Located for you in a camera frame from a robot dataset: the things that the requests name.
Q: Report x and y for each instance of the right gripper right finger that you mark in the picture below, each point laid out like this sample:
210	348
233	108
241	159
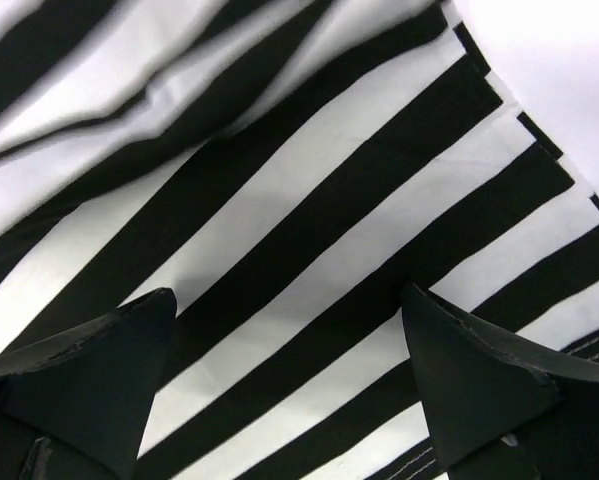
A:
499	406

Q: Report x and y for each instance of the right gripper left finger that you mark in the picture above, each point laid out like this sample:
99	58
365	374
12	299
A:
75	405

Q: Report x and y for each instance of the black white striped tank top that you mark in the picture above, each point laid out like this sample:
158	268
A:
286	168

